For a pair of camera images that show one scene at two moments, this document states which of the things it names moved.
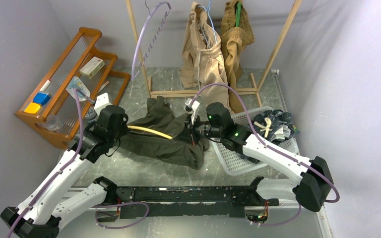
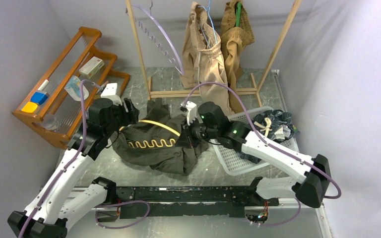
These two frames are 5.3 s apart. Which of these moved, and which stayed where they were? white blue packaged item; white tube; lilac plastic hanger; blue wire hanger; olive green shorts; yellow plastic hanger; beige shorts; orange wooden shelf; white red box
Moved: olive green shorts; yellow plastic hanger; lilac plastic hanger
Stayed: white red box; orange wooden shelf; white tube; beige shorts; white blue packaged item; blue wire hanger
